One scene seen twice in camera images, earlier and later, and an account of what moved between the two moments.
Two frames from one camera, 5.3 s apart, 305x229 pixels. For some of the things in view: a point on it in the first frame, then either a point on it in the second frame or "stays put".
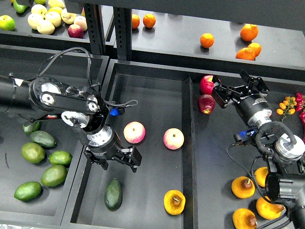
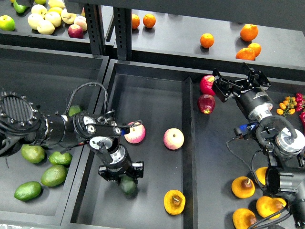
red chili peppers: [299, 103] stays put
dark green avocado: [113, 195] → [127, 186]
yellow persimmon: [174, 202] stays put
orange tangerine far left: [135, 21] stays put
